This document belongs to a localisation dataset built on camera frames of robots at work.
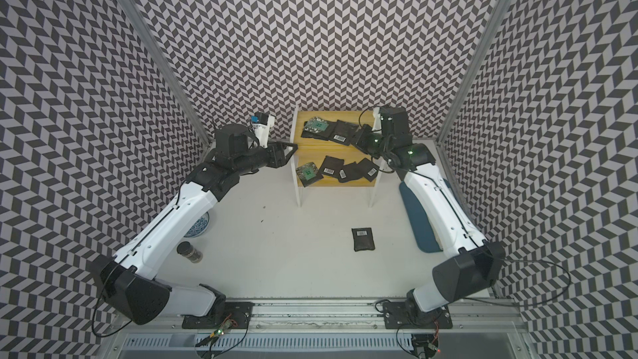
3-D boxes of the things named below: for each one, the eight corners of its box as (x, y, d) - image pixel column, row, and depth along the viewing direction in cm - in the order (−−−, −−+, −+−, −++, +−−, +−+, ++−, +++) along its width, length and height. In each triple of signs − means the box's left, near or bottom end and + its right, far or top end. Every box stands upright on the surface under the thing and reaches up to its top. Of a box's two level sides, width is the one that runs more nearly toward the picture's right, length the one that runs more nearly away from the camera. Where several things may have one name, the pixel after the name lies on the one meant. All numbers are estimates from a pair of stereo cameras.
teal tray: (420, 253, 88) (422, 250, 86) (399, 185, 106) (400, 182, 104) (440, 251, 88) (442, 249, 86) (415, 184, 107) (417, 181, 105)
